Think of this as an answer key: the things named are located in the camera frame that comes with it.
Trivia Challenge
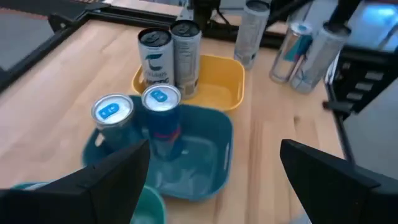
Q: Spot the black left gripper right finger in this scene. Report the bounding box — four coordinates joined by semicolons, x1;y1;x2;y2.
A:
279;138;398;224

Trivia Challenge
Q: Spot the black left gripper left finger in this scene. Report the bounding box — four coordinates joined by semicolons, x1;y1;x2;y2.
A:
0;139;152;224

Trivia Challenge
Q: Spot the silver Red Bull can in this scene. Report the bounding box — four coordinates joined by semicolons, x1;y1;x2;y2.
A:
90;92;147;153
141;83;184;161
269;21;313;84

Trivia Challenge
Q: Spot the green plastic bin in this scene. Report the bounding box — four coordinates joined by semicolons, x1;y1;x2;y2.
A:
11;181;167;224

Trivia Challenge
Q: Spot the white Celsius can black lid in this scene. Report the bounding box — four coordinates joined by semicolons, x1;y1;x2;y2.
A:
137;27;175;91
170;19;202;100
289;23;352;95
233;0;271;71

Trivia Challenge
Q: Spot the dark teal plastic bin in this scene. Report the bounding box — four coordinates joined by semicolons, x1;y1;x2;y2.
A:
81;95;234;202

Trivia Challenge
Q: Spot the yellow plastic bin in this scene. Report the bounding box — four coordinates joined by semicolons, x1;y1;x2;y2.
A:
131;54;246;113

